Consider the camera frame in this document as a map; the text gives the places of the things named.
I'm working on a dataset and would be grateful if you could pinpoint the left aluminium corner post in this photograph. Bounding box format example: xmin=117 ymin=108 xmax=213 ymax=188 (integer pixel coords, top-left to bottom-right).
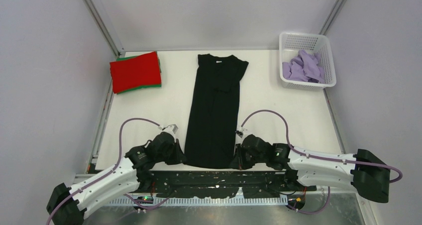
xmin=83 ymin=0 xmax=125 ymax=58

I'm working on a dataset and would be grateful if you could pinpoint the right aluminium corner post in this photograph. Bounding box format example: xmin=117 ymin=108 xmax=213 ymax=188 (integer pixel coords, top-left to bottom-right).
xmin=319 ymin=0 xmax=347 ymax=35

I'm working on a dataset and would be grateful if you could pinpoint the white slotted cable duct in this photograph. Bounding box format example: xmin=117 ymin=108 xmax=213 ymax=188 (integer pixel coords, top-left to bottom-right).
xmin=103 ymin=195 xmax=288 ymax=207

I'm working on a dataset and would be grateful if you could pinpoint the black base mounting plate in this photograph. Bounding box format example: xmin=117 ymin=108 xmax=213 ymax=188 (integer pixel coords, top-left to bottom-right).
xmin=135 ymin=171 xmax=316 ymax=199

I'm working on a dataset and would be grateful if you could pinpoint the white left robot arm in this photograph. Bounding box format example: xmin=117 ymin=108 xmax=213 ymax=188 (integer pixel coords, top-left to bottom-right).
xmin=46 ymin=132 xmax=186 ymax=225

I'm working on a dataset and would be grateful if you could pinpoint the white plastic basket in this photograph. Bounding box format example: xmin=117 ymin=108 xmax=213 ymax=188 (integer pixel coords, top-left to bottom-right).
xmin=279 ymin=32 xmax=336 ymax=91

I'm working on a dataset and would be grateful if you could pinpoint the black t shirt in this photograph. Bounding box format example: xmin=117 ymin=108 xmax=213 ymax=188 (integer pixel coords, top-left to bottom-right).
xmin=184 ymin=54 xmax=249 ymax=169

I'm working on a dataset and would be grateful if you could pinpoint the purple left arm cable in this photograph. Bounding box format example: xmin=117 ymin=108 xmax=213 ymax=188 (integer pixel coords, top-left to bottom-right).
xmin=45 ymin=117 xmax=175 ymax=225

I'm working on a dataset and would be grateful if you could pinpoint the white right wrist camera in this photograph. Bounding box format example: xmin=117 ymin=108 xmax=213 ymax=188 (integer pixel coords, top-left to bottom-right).
xmin=235 ymin=127 xmax=250 ymax=138

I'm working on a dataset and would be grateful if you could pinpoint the aluminium corner post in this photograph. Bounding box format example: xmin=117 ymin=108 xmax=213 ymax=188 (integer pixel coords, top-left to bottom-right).
xmin=319 ymin=0 xmax=347 ymax=35
xmin=83 ymin=0 xmax=125 ymax=58

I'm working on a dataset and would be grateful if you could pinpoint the red folded t shirt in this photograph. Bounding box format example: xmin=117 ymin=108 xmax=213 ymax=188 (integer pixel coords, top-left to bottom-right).
xmin=109 ymin=51 xmax=162 ymax=95

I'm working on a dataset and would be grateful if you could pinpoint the purple crumpled t shirt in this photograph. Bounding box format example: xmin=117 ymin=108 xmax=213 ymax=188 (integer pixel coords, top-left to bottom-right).
xmin=282 ymin=50 xmax=325 ymax=84

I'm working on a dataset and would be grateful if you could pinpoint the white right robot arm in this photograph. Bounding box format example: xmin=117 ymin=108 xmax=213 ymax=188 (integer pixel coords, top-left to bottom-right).
xmin=229 ymin=134 xmax=391 ymax=203

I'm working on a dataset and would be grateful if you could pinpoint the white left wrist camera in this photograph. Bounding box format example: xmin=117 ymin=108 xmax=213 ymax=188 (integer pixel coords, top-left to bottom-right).
xmin=158 ymin=124 xmax=178 ymax=136

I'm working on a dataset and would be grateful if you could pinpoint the aluminium frame rail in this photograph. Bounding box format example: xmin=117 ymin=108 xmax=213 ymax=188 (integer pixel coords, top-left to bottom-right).
xmin=70 ymin=171 xmax=371 ymax=197

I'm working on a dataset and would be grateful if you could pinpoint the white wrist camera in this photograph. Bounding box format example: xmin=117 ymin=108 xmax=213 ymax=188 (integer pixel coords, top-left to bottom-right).
xmin=235 ymin=127 xmax=250 ymax=138
xmin=158 ymin=124 xmax=178 ymax=136

